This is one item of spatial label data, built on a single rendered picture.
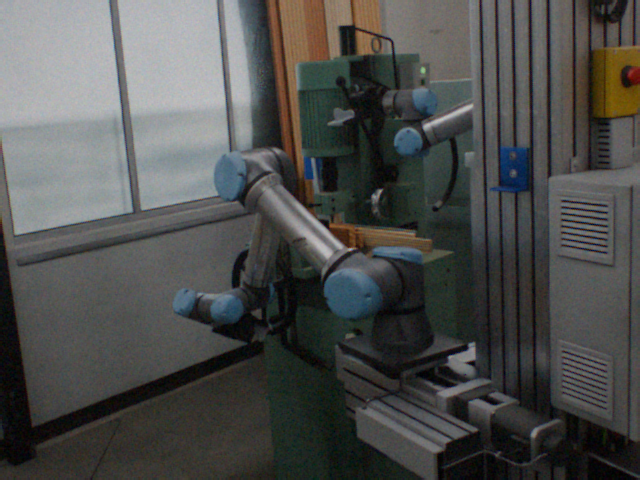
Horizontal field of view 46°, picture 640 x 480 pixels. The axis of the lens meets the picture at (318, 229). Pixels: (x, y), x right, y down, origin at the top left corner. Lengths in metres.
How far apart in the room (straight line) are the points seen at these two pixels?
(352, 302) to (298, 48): 2.58
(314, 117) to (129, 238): 1.36
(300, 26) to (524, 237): 2.65
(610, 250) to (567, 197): 0.13
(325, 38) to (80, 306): 1.94
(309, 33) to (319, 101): 1.74
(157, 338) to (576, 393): 2.50
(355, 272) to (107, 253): 2.03
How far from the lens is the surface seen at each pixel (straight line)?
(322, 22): 4.27
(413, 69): 2.65
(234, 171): 1.78
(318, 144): 2.48
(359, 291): 1.60
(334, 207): 2.54
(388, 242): 2.43
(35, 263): 3.34
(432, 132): 2.05
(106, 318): 3.55
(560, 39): 1.54
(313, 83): 2.46
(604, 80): 1.58
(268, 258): 2.02
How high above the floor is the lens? 1.44
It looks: 11 degrees down
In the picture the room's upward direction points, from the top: 4 degrees counter-clockwise
